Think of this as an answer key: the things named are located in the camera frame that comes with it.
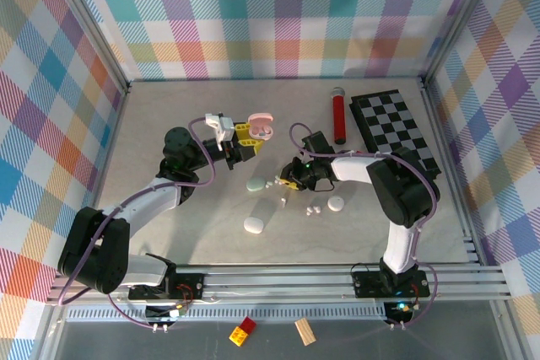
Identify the white stem earbud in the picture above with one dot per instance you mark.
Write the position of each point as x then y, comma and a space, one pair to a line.
283, 201

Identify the mint green earbud charging case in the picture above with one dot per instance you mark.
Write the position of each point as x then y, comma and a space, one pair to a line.
255, 184

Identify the white oval earbud charging case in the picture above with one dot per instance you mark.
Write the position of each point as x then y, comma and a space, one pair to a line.
255, 225

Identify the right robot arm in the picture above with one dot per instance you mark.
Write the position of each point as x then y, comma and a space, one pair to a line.
401, 191

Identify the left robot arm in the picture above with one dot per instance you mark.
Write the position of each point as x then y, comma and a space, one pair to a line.
97, 259

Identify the red glitter toy microphone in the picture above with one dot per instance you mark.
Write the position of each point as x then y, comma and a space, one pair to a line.
338, 119

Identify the black grey folding chessboard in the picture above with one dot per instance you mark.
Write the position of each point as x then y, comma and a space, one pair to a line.
392, 119

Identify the wooden block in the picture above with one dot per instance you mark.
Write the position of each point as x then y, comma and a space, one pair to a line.
305, 331

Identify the yellow and red toy brick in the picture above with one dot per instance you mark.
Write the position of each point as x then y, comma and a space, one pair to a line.
241, 332

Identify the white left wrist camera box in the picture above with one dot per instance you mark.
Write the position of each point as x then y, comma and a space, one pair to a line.
219, 128

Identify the aluminium frame rail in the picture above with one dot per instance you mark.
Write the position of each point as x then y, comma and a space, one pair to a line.
274, 282

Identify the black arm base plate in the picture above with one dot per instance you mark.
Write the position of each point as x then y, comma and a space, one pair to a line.
367, 284
190, 286

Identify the aluminium side rail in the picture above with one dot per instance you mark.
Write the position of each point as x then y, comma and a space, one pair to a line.
453, 191

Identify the aluminium corner post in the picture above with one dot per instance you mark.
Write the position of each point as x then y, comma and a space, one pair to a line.
88, 27
460, 23

